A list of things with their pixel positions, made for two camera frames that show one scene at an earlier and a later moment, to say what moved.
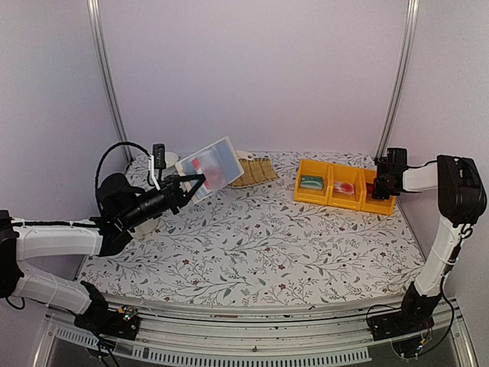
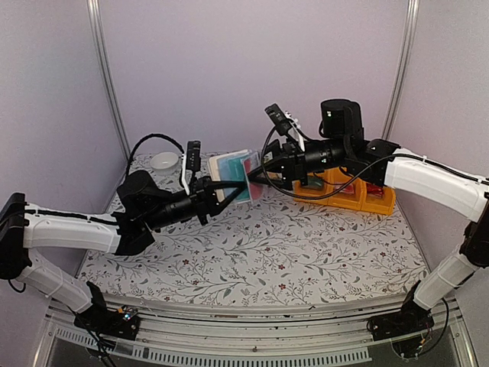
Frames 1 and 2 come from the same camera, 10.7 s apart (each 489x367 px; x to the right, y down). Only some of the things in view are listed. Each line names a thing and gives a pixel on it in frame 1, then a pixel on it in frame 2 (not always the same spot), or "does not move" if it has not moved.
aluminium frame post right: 396,98 does not move
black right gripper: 380,189 to 288,165
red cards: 370,189 does not move
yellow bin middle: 346,186 does not move
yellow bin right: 380,205 does not move
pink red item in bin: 344,187 does not move
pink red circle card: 214,178 to 250,163
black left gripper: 173,195 to 206,199
